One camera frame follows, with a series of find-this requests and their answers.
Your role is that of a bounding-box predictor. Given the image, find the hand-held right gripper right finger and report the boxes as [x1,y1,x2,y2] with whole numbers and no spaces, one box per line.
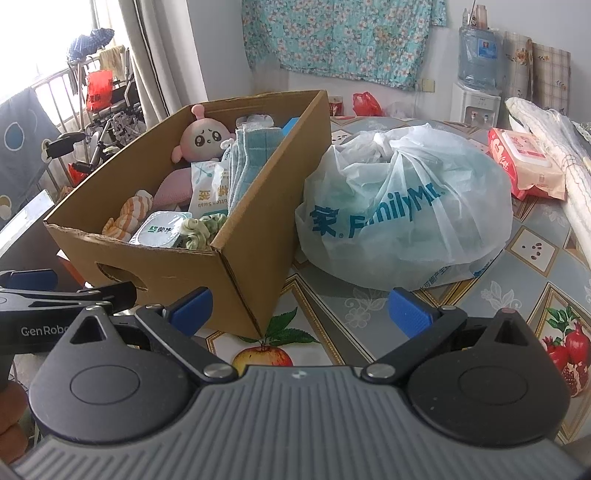
[361,287,532,383]

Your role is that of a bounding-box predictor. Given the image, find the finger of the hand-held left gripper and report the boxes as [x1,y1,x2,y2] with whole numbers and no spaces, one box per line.
[0,269,58,291]
[0,282,139,315]

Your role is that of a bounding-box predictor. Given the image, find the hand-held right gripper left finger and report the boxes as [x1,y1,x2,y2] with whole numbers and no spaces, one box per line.
[60,287,236,383]

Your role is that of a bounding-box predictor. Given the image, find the cardboard box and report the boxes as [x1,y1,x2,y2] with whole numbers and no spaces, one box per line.
[44,90,332,340]

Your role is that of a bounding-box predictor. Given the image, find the green scrunchie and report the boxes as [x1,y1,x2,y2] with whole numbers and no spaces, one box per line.
[179,212,230,251]

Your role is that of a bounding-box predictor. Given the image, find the white green tub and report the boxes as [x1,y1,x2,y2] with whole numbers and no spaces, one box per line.
[128,210,194,248]

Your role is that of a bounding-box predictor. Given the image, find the orange striped plush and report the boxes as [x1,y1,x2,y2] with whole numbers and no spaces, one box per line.
[102,192,154,244]

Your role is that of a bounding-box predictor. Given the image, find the cotton swab packet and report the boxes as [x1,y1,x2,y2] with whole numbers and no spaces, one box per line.
[188,161,232,219]

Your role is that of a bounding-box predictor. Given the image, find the pink knitted cloth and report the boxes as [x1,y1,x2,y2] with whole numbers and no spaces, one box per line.
[151,167,194,212]

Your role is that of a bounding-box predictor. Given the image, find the teal checkered towels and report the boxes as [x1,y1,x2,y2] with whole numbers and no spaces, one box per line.
[222,127,283,217]

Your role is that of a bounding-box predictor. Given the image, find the pink plush toy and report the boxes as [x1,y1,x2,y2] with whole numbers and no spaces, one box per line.
[171,104,235,163]

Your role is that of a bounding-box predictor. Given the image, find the person's left hand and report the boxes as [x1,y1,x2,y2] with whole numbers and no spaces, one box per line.
[0,384,27,450]

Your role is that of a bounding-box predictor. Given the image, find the dark flat carton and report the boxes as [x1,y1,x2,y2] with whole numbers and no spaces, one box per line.
[0,188,70,273]

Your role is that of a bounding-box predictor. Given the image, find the white plastic shopping bag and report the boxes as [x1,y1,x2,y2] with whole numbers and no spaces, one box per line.
[294,124,514,292]

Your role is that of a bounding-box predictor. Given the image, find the dark printed cloth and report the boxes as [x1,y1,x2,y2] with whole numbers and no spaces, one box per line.
[0,87,64,229]

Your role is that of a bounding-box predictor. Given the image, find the black padded rest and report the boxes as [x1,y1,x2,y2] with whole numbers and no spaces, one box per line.
[42,130,87,161]

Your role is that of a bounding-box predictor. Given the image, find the wheelchair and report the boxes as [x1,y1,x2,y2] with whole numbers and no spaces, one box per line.
[76,80,145,155]

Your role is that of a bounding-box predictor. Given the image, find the red white wet wipes pack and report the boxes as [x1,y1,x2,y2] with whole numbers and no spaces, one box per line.
[488,128,567,200]

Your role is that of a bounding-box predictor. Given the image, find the red bag with print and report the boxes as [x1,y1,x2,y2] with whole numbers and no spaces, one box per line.
[86,70,114,112]

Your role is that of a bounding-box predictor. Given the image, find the red plastic bag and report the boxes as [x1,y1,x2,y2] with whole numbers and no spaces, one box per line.
[352,91,384,117]

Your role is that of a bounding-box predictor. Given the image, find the white water dispenser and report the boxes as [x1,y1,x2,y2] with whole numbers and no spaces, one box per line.
[449,82,502,126]

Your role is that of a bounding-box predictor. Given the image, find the white towel coloured stitching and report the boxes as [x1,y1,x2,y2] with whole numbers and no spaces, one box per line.
[505,96,591,243]

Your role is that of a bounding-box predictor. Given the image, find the beige towel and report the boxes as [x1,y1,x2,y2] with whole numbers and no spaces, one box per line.
[98,45,126,80]

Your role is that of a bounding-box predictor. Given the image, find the blue ruffled cloth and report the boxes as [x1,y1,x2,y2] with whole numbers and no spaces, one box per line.
[67,28,115,62]

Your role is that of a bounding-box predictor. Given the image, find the white curtain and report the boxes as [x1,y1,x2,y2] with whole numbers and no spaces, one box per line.
[117,0,188,132]

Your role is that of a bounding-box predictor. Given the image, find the blue water bottle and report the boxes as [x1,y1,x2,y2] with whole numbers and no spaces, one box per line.
[458,24,505,95]

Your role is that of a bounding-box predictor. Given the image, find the patterned boards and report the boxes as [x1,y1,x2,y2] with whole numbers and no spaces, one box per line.
[502,30,572,109]

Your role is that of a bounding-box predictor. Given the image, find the teal floral cloth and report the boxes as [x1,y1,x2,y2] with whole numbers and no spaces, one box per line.
[241,0,448,92]

